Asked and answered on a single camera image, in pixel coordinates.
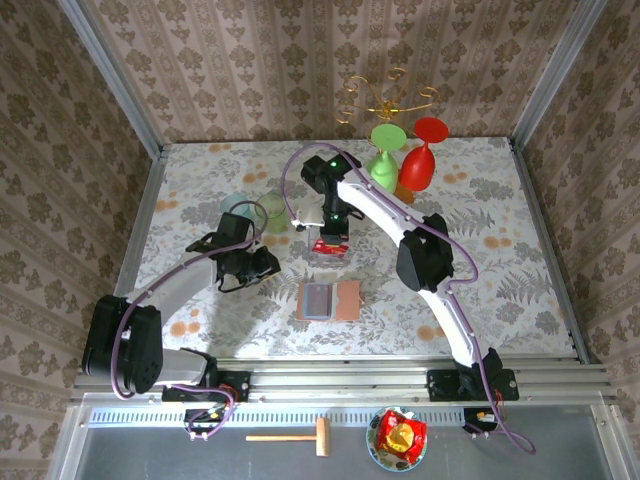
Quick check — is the red credit card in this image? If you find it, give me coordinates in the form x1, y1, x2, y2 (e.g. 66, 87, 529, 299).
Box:
310, 238, 350, 259

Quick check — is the grey card white logo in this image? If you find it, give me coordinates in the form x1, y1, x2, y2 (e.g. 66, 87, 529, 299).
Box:
303, 283, 333, 317

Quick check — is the green plastic tumbler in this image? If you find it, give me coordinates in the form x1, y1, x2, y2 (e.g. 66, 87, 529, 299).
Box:
254, 193, 290, 234

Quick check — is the blue plastic tumbler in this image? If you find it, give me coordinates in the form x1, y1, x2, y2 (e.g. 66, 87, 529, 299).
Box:
219, 193, 257, 224

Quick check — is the green wine glass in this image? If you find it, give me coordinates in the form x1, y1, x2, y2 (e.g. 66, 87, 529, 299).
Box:
367, 123, 407, 192

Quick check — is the red wine glass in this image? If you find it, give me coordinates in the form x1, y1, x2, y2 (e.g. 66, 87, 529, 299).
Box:
398, 116, 450, 193

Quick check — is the floral table cover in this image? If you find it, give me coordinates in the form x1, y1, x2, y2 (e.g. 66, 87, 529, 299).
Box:
137, 138, 576, 359

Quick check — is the perforated metal strip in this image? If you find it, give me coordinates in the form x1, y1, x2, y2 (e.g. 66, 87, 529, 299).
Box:
87, 407, 476, 429

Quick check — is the wooden mallet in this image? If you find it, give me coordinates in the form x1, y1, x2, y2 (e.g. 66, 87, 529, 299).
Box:
245, 417, 332, 458

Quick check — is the red snack bag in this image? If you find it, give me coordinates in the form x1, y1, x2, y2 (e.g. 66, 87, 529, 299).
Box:
375, 409, 429, 464

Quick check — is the patterned ceramic bowl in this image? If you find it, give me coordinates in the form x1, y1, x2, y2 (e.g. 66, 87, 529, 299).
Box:
366, 405, 429, 472

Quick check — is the grey metal shelf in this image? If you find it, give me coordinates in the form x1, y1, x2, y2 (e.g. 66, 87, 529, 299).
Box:
47, 404, 624, 480

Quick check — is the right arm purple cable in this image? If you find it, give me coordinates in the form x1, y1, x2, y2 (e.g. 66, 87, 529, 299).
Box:
280, 142, 536, 455

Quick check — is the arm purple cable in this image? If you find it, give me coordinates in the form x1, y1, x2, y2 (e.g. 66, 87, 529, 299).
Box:
110, 200, 270, 441
280, 142, 536, 455

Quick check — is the gold wire rack wooden base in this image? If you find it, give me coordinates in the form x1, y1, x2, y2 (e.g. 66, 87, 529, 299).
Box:
333, 67, 441, 205

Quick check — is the aluminium side rail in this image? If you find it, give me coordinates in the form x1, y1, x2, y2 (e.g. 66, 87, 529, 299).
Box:
92, 144, 169, 369
509, 139, 596, 365

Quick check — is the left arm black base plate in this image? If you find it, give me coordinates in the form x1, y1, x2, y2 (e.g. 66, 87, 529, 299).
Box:
162, 370, 251, 404

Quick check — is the aluminium mounting rail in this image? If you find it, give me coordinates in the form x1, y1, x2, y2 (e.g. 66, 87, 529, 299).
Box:
69, 357, 619, 406

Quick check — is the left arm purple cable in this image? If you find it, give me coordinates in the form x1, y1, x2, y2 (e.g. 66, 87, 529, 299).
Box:
110, 200, 270, 441

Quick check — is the left arm cable connector block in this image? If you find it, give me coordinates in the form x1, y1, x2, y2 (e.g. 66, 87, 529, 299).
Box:
183, 407, 236, 442

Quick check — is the arm cable connector block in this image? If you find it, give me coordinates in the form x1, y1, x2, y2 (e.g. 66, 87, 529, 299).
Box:
183, 407, 236, 442
462, 407, 502, 436

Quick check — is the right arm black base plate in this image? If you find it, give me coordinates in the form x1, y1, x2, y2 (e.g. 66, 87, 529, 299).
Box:
427, 368, 520, 403

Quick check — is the right arm cable connector block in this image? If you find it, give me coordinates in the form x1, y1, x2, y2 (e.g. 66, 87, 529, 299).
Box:
462, 407, 502, 436

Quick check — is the aluminium frame post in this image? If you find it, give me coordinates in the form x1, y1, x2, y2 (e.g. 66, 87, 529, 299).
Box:
510, 0, 610, 149
58, 0, 164, 159

